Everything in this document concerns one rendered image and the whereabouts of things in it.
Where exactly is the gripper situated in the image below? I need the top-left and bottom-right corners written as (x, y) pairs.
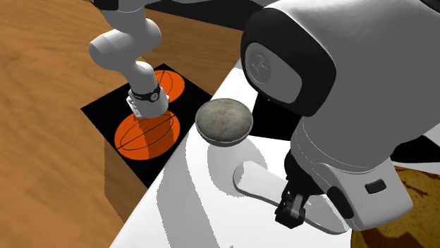
top-left (274, 150), bottom-right (325, 230)

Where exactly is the grey speckled bowl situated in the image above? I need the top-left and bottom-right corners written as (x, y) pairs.
top-left (195, 98), bottom-right (254, 148)

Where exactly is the brown yellow patterned round object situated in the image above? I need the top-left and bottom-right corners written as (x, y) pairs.
top-left (350, 166), bottom-right (440, 248)

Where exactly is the black orange patterned robot stand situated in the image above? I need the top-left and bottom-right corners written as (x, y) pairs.
top-left (80, 63), bottom-right (213, 223)

